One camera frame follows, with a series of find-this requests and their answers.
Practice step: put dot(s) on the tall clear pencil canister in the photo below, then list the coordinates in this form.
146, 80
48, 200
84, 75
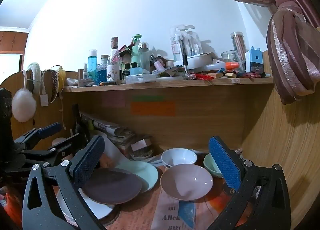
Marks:
238, 45

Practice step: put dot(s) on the glass jar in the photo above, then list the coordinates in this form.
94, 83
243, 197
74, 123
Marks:
231, 58

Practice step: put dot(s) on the green sticky note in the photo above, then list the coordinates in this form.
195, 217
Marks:
147, 98

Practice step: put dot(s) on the green pump bottle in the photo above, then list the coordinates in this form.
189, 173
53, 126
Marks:
135, 55

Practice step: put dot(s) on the clear bottle silver cap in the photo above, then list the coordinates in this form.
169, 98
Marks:
143, 57

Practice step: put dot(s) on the blue glass bottle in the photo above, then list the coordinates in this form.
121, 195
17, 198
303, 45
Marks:
102, 73

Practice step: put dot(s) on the yellow headband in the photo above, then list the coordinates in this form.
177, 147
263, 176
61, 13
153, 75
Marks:
61, 77

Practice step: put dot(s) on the light blue jar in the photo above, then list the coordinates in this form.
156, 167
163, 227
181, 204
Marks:
136, 71

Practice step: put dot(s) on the white plate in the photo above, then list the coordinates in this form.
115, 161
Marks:
97, 210

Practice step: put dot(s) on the clear corked bottle with label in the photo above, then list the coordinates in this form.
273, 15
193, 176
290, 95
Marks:
113, 65

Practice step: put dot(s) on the yellow-green small bottle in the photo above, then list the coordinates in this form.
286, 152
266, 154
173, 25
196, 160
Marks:
90, 125

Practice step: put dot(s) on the green bowl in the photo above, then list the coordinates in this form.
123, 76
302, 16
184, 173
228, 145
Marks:
211, 166

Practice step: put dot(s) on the small white spray bottle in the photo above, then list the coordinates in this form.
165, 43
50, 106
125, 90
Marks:
85, 71

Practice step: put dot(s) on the pale pink card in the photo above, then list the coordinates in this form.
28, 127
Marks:
140, 145

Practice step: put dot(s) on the pink bowl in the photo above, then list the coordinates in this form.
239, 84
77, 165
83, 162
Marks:
186, 182

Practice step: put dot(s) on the white fluffy pompom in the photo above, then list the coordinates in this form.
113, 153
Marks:
23, 105

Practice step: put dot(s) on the blue pencil sharpener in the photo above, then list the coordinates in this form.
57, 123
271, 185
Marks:
255, 61

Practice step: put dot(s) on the white bowl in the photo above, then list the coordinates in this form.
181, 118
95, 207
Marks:
178, 156

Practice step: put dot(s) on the orange sticky note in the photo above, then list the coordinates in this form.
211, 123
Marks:
152, 108

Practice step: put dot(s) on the pale cylindrical container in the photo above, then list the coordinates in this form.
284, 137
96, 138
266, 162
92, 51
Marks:
58, 142

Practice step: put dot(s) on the wooden cabinet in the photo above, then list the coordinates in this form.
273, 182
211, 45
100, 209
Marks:
12, 41

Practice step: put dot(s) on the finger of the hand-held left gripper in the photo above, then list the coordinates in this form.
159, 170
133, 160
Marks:
50, 130
62, 148

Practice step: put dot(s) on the white paper sheets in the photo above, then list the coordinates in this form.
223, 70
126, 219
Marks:
112, 150

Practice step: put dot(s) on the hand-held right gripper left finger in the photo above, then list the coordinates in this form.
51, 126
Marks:
86, 163

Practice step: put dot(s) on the small pink bottle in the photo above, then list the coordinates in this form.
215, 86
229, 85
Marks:
157, 63

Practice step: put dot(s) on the pink striped curtain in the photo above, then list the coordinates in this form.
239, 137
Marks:
290, 57

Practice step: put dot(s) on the red tassel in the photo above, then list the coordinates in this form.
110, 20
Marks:
202, 76

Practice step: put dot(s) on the teal liquid bottle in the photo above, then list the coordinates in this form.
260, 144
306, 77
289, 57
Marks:
92, 67

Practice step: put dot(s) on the printed paper table cover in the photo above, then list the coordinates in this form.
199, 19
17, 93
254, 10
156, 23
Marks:
140, 215

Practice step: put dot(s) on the white fluffy headband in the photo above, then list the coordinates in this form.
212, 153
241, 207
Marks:
36, 75

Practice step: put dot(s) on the studded headband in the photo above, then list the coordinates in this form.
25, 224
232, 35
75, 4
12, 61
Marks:
53, 85

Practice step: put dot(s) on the white toy plane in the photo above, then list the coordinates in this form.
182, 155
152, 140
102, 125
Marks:
81, 82

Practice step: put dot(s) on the dark brown plate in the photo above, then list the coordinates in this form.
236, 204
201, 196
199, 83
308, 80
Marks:
112, 185

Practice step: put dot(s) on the white cardboard box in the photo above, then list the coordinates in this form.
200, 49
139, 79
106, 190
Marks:
202, 61

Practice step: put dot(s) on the flat white plastic box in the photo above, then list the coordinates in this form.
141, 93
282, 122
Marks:
140, 78

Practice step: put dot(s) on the stack of newspapers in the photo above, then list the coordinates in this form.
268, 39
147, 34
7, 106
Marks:
110, 128

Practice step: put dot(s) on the dark wine bottle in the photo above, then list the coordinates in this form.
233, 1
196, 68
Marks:
76, 120

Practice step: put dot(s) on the orange capped white bottle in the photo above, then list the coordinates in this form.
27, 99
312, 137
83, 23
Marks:
231, 65

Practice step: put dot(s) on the small bowl of trinkets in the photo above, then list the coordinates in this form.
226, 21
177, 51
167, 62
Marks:
141, 155

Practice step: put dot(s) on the pink sticky note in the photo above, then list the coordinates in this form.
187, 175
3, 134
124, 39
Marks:
113, 100

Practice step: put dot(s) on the wooden shelf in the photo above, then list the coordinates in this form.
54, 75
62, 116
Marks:
175, 85

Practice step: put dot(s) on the light green plate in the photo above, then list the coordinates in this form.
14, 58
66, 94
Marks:
145, 173

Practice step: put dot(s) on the brown tube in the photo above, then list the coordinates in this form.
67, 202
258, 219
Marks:
80, 74

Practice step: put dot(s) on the toothbrush package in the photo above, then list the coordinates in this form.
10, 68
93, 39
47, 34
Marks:
185, 42

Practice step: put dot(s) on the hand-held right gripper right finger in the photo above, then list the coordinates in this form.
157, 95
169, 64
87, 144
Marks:
225, 162

